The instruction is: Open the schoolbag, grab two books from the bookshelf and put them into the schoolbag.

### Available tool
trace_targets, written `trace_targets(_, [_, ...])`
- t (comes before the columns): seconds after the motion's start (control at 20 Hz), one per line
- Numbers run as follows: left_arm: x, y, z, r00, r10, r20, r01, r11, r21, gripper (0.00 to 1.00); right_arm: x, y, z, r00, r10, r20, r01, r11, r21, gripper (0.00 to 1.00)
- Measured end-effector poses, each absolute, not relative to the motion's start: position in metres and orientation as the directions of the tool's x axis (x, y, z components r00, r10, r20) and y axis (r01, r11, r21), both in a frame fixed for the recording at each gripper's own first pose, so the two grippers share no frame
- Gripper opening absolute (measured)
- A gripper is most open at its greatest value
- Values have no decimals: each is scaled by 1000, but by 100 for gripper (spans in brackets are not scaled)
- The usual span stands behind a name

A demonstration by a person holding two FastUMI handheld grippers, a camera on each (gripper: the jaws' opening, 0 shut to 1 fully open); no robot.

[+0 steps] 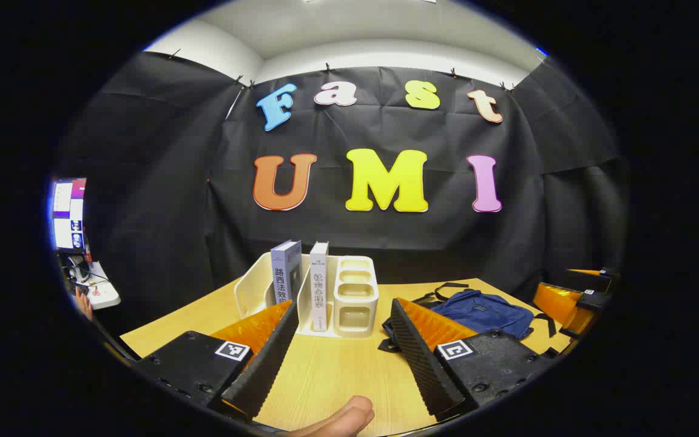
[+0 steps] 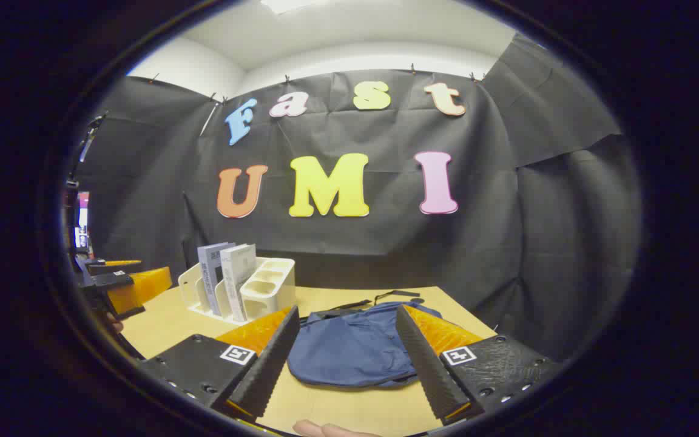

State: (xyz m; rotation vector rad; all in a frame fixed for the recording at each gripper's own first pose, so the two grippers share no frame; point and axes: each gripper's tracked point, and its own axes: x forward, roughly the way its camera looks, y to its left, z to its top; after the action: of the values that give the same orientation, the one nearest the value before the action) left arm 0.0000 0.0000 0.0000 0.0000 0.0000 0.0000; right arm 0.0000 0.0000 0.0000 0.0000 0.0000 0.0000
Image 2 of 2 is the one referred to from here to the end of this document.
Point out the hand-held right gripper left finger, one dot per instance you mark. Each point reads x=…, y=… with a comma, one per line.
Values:
x=270, y=364

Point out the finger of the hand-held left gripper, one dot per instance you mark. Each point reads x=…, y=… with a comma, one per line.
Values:
x=143, y=288
x=113, y=267

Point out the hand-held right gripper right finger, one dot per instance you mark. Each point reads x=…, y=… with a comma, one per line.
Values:
x=425, y=364

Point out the lavender book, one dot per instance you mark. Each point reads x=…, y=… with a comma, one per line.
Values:
x=209, y=267

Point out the cream plastic bookshelf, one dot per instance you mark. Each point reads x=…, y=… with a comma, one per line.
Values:
x=270, y=291

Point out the blue schoolbag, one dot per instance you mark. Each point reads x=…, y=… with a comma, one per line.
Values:
x=349, y=346

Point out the white grey book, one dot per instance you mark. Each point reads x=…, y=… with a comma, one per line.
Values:
x=237, y=267

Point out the computer monitor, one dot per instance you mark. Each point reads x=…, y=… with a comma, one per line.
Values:
x=82, y=218

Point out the black backdrop cloth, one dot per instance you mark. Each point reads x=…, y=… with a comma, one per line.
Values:
x=507, y=243

